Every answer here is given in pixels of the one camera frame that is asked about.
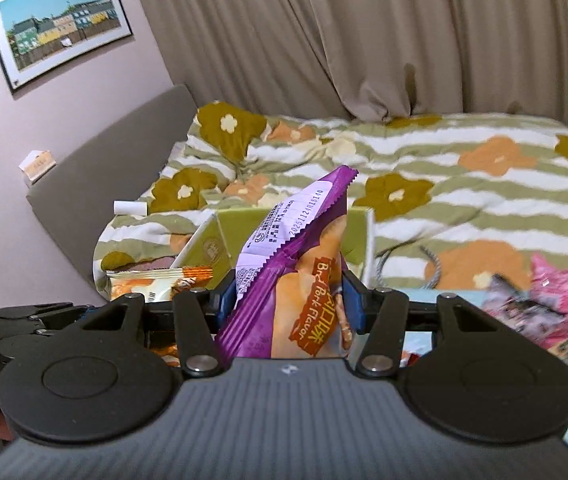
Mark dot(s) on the tissue box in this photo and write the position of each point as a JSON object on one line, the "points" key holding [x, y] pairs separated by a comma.
{"points": [[38, 165]]}

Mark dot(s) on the pink striped snack packet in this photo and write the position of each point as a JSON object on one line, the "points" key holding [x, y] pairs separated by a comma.
{"points": [[561, 282]]}

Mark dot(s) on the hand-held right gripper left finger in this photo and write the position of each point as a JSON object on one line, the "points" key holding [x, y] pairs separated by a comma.
{"points": [[227, 305]]}

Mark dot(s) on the purple snack packet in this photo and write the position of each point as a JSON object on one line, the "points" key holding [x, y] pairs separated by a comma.
{"points": [[284, 280]]}

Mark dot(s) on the white paper roll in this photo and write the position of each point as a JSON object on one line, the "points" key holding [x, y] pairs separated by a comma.
{"points": [[130, 207]]}

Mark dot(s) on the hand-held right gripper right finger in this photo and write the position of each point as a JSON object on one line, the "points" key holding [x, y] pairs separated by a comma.
{"points": [[352, 305]]}

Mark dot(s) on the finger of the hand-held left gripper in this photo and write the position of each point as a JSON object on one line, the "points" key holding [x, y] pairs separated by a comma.
{"points": [[39, 317]]}

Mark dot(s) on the green cardboard box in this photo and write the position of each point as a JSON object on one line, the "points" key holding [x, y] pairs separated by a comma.
{"points": [[231, 240]]}

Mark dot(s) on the beige curtain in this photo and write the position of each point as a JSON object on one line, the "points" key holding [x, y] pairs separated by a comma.
{"points": [[363, 35]]}

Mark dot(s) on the framed wall picture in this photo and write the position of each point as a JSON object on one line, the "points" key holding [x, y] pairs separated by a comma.
{"points": [[59, 17]]}

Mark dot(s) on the floral striped blanket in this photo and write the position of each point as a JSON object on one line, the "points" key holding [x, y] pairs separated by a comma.
{"points": [[443, 185]]}

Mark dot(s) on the orange and white snack packet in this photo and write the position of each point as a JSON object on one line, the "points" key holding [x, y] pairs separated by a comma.
{"points": [[164, 280]]}

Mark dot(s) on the grey bed headboard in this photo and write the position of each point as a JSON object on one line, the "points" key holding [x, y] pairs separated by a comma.
{"points": [[104, 160]]}

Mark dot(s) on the pile of pink snack packets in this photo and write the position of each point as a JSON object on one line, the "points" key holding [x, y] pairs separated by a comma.
{"points": [[518, 305]]}

